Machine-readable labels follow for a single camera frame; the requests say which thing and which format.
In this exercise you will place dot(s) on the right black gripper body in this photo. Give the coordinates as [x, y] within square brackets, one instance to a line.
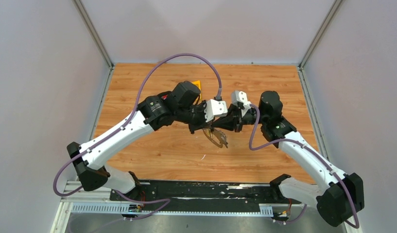
[238, 119]

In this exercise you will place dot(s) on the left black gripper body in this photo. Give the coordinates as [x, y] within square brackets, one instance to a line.
[198, 120]

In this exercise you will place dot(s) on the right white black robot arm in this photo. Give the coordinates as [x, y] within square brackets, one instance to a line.
[335, 194]

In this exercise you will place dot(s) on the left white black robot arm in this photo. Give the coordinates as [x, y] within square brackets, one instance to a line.
[153, 113]

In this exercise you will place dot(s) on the yellow triangular plastic piece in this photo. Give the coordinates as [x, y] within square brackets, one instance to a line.
[198, 85]

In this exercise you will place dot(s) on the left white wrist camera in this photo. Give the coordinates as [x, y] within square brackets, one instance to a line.
[214, 109]

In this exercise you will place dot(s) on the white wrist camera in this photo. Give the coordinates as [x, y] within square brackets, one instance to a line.
[240, 100]
[214, 109]

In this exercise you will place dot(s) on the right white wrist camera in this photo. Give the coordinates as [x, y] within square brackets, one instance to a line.
[240, 100]

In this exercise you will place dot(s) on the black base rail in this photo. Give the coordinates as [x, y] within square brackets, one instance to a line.
[207, 197]

